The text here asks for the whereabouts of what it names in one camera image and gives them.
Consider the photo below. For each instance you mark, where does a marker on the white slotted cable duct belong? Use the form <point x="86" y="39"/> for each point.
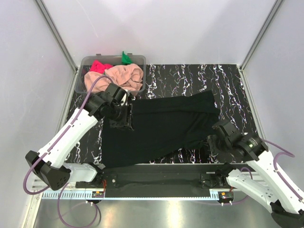
<point x="73" y="195"/>

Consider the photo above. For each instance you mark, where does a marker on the red t shirt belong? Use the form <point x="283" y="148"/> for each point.
<point x="99" y="67"/>

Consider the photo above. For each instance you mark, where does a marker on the black t shirt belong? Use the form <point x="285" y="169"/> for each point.
<point x="160" y="126"/>

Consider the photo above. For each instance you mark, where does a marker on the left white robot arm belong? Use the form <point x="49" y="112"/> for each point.
<point x="49" y="162"/>

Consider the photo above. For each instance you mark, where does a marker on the clear plastic bin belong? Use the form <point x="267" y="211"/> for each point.
<point x="113" y="60"/>

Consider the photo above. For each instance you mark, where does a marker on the green t shirt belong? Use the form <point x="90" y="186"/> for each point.
<point x="125" y="60"/>

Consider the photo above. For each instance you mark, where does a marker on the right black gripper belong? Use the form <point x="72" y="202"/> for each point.
<point x="211" y="141"/>

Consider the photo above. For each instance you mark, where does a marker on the pink t shirt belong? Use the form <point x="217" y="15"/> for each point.
<point x="128" y="77"/>

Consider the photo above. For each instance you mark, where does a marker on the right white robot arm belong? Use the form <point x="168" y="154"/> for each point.
<point x="281" y="197"/>

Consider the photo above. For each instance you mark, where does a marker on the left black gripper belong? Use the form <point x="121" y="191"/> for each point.
<point x="127" y="121"/>

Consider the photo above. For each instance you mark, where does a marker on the black marble pattern mat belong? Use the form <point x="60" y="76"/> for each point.
<point x="228" y="87"/>

